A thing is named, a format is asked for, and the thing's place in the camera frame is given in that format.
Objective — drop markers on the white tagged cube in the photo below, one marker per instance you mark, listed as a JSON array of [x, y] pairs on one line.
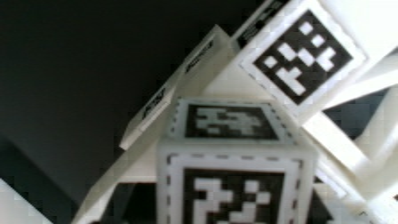
[[236, 164], [202, 66]]

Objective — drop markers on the white chair back part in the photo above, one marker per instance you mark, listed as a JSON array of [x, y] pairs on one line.
[[316, 62]]

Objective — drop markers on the white front fence rail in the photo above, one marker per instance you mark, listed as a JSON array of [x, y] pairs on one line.
[[19, 213]]

